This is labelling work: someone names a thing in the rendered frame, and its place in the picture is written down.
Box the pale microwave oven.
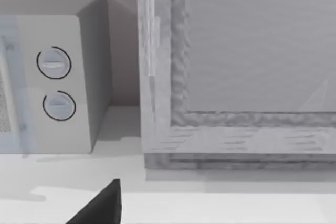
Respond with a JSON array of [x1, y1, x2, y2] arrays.
[[0, 0, 113, 154]]

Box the pale round microwave knob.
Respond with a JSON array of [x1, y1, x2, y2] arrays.
[[36, 46, 72, 80], [43, 90, 77, 121]]

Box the grey wooden cabinet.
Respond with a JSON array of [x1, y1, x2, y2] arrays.
[[136, 0, 336, 171]]

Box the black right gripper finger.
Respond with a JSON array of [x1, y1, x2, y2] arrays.
[[65, 178, 122, 224]]

